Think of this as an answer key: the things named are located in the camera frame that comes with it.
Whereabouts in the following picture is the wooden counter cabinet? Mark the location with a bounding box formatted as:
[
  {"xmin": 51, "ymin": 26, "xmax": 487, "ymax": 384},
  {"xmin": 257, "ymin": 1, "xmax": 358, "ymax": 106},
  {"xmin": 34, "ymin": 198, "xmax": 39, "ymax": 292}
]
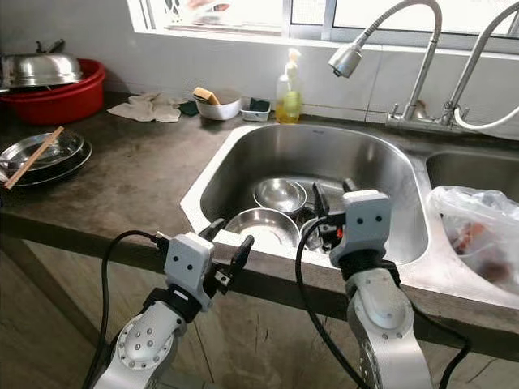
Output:
[{"xmin": 0, "ymin": 235, "xmax": 519, "ymax": 389}]

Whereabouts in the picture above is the small steel bowl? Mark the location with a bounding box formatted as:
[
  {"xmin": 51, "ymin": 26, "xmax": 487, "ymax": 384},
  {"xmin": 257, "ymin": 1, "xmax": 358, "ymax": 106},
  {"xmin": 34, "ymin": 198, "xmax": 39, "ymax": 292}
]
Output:
[{"xmin": 253, "ymin": 178, "xmax": 307, "ymax": 215}]

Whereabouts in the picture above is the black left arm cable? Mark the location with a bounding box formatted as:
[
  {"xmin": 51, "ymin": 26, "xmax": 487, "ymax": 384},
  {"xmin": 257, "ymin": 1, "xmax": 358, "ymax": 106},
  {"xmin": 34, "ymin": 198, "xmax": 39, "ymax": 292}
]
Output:
[{"xmin": 85, "ymin": 229, "xmax": 171, "ymax": 389}]

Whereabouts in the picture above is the small steel plate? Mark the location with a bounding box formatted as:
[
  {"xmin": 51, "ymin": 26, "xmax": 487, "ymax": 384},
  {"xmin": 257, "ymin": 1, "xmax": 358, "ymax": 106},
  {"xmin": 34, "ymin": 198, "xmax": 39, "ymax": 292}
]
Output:
[{"xmin": 2, "ymin": 130, "xmax": 86, "ymax": 173}]

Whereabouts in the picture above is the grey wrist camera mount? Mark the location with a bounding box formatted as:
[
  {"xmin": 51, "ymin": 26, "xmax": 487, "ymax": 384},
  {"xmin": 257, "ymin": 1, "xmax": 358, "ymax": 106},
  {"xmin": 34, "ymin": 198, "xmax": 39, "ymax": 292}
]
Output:
[
  {"xmin": 164, "ymin": 233, "xmax": 216, "ymax": 297},
  {"xmin": 329, "ymin": 190, "xmax": 392, "ymax": 267}
]

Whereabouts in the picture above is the large steel plate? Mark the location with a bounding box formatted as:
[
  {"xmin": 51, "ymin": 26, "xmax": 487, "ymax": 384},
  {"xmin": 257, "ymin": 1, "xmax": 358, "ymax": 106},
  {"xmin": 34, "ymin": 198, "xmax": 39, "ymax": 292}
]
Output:
[{"xmin": 2, "ymin": 142, "xmax": 95, "ymax": 189}]

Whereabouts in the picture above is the white crumpled cloth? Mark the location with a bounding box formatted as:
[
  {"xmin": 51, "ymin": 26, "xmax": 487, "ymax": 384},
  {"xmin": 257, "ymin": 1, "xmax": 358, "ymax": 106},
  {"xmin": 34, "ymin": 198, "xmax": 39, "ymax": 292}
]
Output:
[{"xmin": 107, "ymin": 92, "xmax": 189, "ymax": 123}]

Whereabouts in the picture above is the plain chrome gooseneck faucet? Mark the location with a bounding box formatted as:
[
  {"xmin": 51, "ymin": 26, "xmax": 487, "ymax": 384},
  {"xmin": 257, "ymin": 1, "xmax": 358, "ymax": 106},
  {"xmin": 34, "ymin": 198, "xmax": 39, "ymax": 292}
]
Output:
[{"xmin": 442, "ymin": 2, "xmax": 519, "ymax": 132}]

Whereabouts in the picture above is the stainless steel pot lid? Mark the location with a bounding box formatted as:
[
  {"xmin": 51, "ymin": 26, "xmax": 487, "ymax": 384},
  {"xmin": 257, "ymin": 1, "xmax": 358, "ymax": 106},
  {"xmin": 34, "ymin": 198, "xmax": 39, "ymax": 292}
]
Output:
[{"xmin": 2, "ymin": 41, "xmax": 84, "ymax": 88}]

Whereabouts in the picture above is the wooden chopstick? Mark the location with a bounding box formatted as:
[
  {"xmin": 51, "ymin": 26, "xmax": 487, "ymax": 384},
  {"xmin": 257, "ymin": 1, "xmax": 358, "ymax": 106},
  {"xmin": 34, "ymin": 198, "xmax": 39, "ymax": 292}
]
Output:
[{"xmin": 5, "ymin": 126, "xmax": 65, "ymax": 190}]

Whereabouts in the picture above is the clear plastic bag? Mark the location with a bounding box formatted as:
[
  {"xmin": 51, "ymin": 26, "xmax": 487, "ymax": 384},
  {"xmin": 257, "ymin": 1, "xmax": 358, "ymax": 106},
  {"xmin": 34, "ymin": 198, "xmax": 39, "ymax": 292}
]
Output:
[{"xmin": 426, "ymin": 185, "xmax": 519, "ymax": 297}]

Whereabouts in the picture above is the steel cup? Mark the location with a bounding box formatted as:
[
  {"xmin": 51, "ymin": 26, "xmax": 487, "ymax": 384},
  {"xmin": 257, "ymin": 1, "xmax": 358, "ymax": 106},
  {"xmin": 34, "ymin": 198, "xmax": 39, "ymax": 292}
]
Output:
[{"xmin": 298, "ymin": 217, "xmax": 333, "ymax": 250}]

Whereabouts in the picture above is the white window frame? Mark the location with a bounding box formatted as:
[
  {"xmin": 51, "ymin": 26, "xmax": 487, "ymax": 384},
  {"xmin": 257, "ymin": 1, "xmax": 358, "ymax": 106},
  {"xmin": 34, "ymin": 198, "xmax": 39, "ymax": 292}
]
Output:
[{"xmin": 127, "ymin": 0, "xmax": 519, "ymax": 41}]

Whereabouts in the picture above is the yellow sponge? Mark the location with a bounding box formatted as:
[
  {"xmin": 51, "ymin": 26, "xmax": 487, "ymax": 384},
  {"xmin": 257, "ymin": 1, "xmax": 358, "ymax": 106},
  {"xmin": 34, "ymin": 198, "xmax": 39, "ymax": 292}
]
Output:
[{"xmin": 192, "ymin": 86, "xmax": 221, "ymax": 106}]

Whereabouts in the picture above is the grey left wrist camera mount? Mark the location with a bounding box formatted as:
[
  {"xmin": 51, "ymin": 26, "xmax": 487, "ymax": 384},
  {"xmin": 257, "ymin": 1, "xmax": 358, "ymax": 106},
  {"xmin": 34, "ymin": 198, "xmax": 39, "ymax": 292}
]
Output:
[{"xmin": 164, "ymin": 233, "xmax": 216, "ymax": 297}]

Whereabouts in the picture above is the large steel bowl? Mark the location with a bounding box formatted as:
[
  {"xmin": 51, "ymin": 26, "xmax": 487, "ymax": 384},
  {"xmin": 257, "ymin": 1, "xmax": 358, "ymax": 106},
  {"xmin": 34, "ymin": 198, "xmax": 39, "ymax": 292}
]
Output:
[{"xmin": 224, "ymin": 208, "xmax": 301, "ymax": 248}]

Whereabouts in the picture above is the small clear plastic container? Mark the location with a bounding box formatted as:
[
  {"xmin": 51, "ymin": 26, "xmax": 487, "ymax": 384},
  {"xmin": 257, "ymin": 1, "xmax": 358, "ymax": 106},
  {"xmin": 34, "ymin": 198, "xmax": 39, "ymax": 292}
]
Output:
[{"xmin": 241, "ymin": 97, "xmax": 272, "ymax": 122}]

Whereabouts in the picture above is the white bowl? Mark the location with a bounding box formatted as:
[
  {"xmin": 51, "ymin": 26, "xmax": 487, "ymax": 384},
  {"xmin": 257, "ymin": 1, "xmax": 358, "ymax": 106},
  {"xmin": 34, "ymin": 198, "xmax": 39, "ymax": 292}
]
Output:
[{"xmin": 194, "ymin": 87, "xmax": 242, "ymax": 122}]

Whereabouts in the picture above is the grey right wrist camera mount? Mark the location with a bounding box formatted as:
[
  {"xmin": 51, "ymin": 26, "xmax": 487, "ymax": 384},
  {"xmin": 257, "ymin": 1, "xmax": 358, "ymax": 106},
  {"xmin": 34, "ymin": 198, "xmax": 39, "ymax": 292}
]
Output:
[{"xmin": 329, "ymin": 190, "xmax": 392, "ymax": 267}]

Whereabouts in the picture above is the red plastic basin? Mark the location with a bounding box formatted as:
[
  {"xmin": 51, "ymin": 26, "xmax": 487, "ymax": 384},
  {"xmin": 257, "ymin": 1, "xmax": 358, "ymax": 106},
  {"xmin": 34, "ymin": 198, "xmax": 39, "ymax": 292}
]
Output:
[{"xmin": 2, "ymin": 58, "xmax": 107, "ymax": 126}]

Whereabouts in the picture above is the stainless steel double sink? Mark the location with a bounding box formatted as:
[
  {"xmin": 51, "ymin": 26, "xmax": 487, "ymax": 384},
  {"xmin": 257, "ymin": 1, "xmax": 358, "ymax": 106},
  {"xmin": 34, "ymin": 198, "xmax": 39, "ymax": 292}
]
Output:
[{"xmin": 180, "ymin": 122, "xmax": 519, "ymax": 321}]

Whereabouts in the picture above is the gooseneck faucet with spray head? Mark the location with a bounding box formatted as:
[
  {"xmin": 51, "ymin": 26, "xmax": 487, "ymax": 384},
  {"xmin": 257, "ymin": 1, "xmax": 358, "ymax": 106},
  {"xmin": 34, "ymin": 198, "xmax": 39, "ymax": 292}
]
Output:
[{"xmin": 328, "ymin": 0, "xmax": 444, "ymax": 130}]

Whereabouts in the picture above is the yellow dish soap bottle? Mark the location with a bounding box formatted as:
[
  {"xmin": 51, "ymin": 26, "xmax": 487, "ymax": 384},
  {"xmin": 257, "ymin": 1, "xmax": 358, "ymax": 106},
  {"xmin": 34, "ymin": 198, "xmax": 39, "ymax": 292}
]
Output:
[{"xmin": 275, "ymin": 47, "xmax": 305, "ymax": 124}]

